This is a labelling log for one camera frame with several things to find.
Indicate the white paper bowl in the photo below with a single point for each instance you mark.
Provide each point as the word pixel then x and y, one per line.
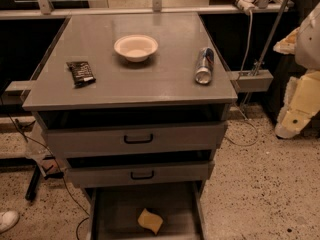
pixel 136 48

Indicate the black clamp tool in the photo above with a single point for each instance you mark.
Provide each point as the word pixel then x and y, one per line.
pixel 48 169

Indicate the grey drawer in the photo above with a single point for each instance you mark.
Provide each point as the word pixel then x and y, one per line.
pixel 168 211
pixel 120 175
pixel 103 141

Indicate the black middle drawer handle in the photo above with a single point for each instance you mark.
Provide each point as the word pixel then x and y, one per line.
pixel 142 176

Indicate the black top drawer handle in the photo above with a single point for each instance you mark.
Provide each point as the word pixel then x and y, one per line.
pixel 132 140

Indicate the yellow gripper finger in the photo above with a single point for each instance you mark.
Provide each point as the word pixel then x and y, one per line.
pixel 301 104
pixel 287 45

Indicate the white shoe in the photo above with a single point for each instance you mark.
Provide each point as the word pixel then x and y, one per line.
pixel 8 220

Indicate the grey back rail shelf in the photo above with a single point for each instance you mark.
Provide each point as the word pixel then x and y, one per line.
pixel 62 13

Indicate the grey bottom drawer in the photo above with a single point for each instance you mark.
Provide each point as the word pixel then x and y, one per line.
pixel 168 211

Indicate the black drawer handle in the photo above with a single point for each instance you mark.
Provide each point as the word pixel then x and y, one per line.
pixel 142 176
pixel 132 140

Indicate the yellow sponge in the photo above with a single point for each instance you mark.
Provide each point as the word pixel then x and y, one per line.
pixel 150 221

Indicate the grey top drawer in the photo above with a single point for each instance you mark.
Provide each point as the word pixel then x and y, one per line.
pixel 103 141

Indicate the metal rod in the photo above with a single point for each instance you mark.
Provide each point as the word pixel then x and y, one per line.
pixel 257 65

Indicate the grey metal bracket block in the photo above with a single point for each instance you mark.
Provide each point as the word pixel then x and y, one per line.
pixel 247 83

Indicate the silver blue drink can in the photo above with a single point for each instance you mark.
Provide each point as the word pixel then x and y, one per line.
pixel 204 66

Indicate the black snack packet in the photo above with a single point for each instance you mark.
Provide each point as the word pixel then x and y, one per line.
pixel 81 73

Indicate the grey middle drawer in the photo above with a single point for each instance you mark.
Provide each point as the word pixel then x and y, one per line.
pixel 120 175

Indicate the grey drawer cabinet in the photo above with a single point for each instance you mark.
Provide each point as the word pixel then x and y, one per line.
pixel 159 90

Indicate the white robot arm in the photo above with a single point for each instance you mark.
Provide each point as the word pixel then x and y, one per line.
pixel 307 50

